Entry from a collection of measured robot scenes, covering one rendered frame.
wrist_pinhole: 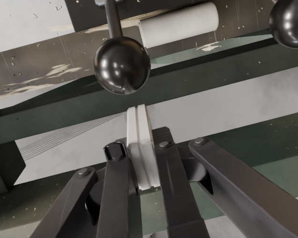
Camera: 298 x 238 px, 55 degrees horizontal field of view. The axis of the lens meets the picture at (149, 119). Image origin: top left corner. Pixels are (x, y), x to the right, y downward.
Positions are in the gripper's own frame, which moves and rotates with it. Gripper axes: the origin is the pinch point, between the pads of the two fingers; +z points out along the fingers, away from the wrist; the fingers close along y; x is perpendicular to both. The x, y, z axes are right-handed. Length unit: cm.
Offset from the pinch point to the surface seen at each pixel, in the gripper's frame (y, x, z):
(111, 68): -0.6, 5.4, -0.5
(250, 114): 68, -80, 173
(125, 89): -0.2, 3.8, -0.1
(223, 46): 31, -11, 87
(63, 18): -4.8, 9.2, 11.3
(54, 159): -119, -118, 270
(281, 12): 10.4, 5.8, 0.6
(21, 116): -16.6, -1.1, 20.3
